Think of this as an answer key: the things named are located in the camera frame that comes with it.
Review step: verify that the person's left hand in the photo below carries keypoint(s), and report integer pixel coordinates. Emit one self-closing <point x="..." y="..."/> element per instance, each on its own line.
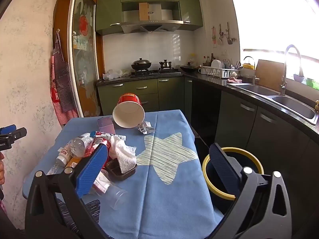
<point x="2" y="169"/>

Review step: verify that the silver wrapper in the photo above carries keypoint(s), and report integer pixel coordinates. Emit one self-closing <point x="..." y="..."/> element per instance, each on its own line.
<point x="146" y="128"/>

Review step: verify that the red checked apron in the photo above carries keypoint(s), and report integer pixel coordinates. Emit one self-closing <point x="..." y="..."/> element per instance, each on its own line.
<point x="56" y="99"/>

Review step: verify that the pink cloth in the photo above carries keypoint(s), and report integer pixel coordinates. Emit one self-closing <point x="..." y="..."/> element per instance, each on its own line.
<point x="234" y="80"/>

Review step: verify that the green plastic item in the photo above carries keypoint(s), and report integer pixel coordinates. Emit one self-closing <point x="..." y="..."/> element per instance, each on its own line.
<point x="313" y="83"/>

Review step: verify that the yellow-rimmed blue bin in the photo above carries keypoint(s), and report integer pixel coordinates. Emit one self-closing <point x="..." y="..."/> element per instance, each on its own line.
<point x="206" y="179"/>

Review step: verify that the clear plastic bottle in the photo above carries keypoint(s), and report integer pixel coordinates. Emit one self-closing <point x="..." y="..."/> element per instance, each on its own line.
<point x="78" y="145"/>

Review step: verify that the hanging steel ladle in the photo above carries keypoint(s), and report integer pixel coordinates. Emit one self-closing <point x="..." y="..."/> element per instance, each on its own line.
<point x="220" y="36"/>

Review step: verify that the stack of white plates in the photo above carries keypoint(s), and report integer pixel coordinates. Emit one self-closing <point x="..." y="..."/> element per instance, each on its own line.
<point x="217" y="64"/>

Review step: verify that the steel range hood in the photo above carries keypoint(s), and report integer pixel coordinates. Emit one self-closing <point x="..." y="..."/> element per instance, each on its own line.
<point x="159" y="17"/>

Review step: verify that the purple bowl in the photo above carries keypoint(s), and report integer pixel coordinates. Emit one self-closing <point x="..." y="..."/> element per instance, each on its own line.
<point x="299" y="78"/>

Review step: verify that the red snack packet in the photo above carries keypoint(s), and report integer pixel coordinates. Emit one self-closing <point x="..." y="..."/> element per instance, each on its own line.
<point x="93" y="147"/>

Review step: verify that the red white blue wrapper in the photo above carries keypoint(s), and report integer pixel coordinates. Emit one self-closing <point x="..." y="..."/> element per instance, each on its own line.
<point x="109" y="135"/>

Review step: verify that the black lidded wok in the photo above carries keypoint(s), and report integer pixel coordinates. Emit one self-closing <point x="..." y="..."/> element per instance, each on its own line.
<point x="141" y="64"/>

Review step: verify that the tall steel faucet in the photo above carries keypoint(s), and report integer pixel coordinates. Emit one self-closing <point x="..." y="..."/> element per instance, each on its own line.
<point x="284" y="64"/>

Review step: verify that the small steel faucet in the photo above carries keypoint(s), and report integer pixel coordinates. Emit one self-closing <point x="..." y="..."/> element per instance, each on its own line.
<point x="254" y="76"/>

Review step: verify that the small steel pot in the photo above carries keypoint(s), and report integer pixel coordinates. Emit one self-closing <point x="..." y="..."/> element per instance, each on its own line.
<point x="165" y="64"/>

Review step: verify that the cardboard piece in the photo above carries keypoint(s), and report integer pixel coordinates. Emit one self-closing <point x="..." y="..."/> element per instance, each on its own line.
<point x="143" y="11"/>

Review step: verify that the printed glass sliding door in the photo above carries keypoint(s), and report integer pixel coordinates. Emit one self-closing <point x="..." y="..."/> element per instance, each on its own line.
<point x="83" y="54"/>

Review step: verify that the green upper cabinets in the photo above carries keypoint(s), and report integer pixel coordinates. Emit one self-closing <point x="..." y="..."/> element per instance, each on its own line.
<point x="108" y="12"/>

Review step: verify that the red paper bucket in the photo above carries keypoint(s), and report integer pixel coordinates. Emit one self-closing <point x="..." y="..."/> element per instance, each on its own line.
<point x="129" y="114"/>

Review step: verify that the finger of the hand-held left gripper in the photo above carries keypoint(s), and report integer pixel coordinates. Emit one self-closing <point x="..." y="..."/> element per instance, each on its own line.
<point x="7" y="129"/>
<point x="17" y="134"/>

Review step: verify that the double steel sink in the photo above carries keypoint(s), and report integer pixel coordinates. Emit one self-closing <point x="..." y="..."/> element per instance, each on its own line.
<point x="294" y="104"/>

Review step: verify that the dark sauce bottle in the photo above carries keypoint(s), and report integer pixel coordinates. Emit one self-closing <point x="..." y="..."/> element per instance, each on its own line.
<point x="207" y="60"/>
<point x="212" y="58"/>

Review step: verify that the black gas stove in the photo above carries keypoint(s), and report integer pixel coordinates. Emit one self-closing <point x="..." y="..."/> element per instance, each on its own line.
<point x="154" y="72"/>

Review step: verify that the white labelled plastic bottle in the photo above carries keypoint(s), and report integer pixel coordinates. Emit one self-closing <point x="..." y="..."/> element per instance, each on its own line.
<point x="63" y="158"/>

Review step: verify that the white paper towel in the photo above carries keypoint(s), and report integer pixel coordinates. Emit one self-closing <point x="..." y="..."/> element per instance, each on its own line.
<point x="124" y="154"/>

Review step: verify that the clear plastic cup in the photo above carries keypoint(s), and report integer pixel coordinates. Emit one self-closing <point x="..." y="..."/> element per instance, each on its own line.
<point x="114" y="196"/>

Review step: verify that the blue star tablecloth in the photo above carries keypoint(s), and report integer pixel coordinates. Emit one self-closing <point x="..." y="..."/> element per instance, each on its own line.
<point x="154" y="194"/>

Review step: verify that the hanging pink chopstick pack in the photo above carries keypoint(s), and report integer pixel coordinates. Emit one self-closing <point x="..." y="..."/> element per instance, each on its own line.
<point x="213" y="36"/>

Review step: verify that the clear printed plastic wrapper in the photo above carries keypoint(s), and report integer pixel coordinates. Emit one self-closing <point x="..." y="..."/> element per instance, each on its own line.
<point x="101" y="181"/>

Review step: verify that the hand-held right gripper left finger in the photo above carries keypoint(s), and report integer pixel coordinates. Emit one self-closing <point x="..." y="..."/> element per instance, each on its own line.
<point x="92" y="169"/>

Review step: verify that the small drink carton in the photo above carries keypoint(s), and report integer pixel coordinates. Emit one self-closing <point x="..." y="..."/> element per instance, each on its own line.
<point x="106" y="125"/>

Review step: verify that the brown plastic tray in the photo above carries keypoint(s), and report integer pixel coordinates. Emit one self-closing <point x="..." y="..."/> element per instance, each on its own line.
<point x="117" y="173"/>

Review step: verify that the white dish rack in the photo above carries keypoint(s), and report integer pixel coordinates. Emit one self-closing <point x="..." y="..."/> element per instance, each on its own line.
<point x="219" y="72"/>

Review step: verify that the wooden cutting board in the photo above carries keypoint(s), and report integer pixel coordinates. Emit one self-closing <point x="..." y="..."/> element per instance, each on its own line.
<point x="270" y="76"/>

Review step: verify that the black pan with lid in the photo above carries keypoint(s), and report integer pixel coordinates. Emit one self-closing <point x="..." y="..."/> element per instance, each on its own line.
<point x="188" y="68"/>

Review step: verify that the yellow oil bottle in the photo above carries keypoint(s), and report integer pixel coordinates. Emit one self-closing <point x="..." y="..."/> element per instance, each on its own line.
<point x="191" y="59"/>

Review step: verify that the hanging steel spatula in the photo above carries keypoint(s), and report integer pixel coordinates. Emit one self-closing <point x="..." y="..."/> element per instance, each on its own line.
<point x="229" y="36"/>

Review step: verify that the black stone countertop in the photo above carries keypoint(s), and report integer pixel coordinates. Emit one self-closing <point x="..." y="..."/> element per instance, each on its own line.
<point x="216" y="80"/>

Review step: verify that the crumpled plastic bags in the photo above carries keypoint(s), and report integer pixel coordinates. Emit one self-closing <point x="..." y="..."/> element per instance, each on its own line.
<point x="113" y="74"/>

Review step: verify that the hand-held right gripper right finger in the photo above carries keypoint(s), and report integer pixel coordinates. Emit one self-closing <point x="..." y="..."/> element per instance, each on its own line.
<point x="224" y="169"/>

